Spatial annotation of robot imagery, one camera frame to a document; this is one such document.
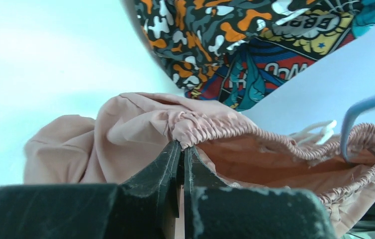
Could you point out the colourful comic print shorts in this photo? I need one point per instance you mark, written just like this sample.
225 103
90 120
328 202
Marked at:
266 62

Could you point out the blue wire hanger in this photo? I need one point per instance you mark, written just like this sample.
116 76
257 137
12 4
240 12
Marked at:
350 117

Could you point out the orange camouflage shorts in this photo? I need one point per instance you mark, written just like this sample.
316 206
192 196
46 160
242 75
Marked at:
191 37

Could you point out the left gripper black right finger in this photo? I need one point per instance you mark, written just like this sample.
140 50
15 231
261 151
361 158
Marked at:
215 210

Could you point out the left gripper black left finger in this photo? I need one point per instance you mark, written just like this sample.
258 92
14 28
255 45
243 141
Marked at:
143 207

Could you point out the pink shorts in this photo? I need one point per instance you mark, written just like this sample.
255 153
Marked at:
131 130

